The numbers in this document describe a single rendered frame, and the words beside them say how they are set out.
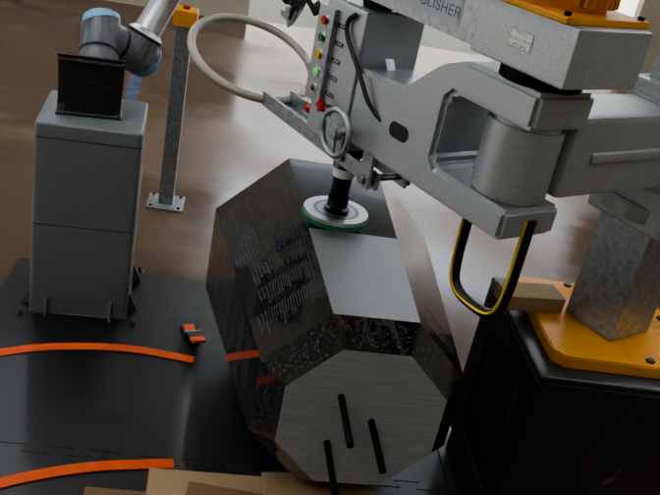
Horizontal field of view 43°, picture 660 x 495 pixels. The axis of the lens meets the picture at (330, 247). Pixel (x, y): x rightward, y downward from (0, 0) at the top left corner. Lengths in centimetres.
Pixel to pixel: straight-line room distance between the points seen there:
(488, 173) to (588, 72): 35
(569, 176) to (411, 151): 42
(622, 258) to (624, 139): 50
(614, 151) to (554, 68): 44
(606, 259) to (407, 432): 81
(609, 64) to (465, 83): 36
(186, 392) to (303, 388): 108
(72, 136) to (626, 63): 210
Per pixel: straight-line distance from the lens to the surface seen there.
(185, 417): 320
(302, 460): 246
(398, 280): 252
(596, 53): 193
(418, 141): 225
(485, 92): 207
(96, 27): 351
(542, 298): 275
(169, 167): 468
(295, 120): 281
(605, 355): 266
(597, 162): 222
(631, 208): 256
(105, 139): 335
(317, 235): 268
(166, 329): 366
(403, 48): 253
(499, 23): 202
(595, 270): 273
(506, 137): 204
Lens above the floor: 201
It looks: 26 degrees down
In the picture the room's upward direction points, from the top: 12 degrees clockwise
